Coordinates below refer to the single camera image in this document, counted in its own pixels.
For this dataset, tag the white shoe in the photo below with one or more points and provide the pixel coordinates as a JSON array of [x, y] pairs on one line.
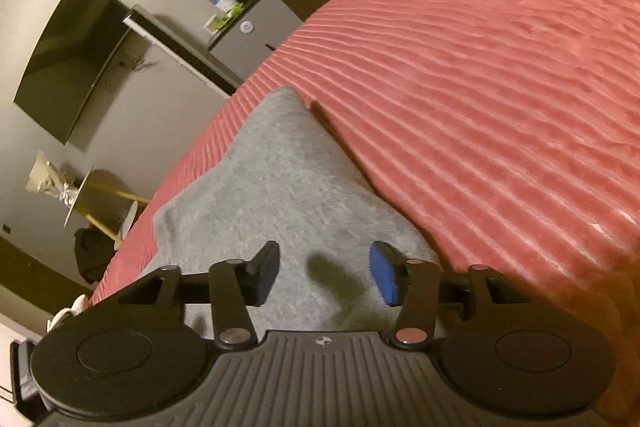
[[70, 309]]

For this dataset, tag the black bag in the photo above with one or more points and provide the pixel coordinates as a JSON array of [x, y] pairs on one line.
[[92, 257]]

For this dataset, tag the white table ornament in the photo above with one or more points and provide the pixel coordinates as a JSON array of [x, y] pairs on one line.
[[46, 174]]

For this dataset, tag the black wall television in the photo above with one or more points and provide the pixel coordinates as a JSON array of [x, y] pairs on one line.
[[70, 57]]

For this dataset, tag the round white side table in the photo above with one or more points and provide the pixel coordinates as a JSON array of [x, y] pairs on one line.
[[80, 198]]

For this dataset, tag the grey pants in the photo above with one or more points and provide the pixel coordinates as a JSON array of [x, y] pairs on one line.
[[292, 187]]

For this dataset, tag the grey mini fridge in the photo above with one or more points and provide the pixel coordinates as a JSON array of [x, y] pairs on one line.
[[255, 38]]

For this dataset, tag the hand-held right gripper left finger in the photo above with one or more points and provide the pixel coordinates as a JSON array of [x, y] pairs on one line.
[[264, 274]]

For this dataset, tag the green packet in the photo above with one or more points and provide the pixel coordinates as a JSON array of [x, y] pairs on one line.
[[231, 11]]

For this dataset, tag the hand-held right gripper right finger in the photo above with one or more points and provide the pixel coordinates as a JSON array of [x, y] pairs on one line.
[[384, 276]]

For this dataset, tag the red ribbed blanket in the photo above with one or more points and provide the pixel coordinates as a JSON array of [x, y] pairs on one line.
[[475, 82]]

